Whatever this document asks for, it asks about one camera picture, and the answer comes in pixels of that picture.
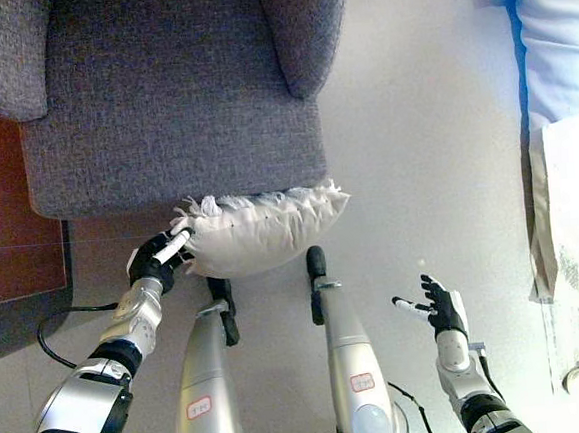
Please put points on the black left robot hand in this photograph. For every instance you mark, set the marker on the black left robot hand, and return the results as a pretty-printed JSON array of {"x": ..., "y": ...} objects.
[{"x": 150, "y": 262}]

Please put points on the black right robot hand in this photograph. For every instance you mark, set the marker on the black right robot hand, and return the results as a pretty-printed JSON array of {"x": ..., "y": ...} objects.
[{"x": 445, "y": 309}]

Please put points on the white fringed throw pillow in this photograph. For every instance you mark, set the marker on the white fringed throw pillow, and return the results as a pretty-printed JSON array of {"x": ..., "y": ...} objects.
[{"x": 256, "y": 239}]

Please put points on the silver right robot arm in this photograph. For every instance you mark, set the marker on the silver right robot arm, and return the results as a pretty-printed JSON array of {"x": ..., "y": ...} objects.
[{"x": 471, "y": 388}]

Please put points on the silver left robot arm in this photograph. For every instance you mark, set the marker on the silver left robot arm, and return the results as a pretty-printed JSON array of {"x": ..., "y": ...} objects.
[{"x": 97, "y": 387}]

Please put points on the black left robot foot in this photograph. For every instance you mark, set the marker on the black left robot foot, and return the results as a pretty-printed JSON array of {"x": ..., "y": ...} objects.
[{"x": 227, "y": 316}]

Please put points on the black robot foot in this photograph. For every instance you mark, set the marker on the black robot foot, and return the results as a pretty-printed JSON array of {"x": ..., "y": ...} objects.
[
  {"x": 227, "y": 316},
  {"x": 316, "y": 262}
]

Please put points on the black right robot foot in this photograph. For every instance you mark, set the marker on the black right robot foot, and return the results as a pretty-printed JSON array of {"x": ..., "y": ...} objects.
[{"x": 316, "y": 262}]

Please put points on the silver left robot leg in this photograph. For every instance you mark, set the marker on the silver left robot leg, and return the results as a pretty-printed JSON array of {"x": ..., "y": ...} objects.
[{"x": 206, "y": 398}]

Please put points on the brown frosted wardrobe door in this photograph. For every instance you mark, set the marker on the brown frosted wardrobe door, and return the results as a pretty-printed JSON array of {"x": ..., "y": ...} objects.
[{"x": 4, "y": 224}]

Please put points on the grey fabric tub armchair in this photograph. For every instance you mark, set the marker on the grey fabric tub armchair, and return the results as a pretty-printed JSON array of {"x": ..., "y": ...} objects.
[{"x": 161, "y": 111}]

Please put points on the beige bed cover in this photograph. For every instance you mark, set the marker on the beige bed cover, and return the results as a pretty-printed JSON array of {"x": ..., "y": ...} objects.
[{"x": 557, "y": 45}]

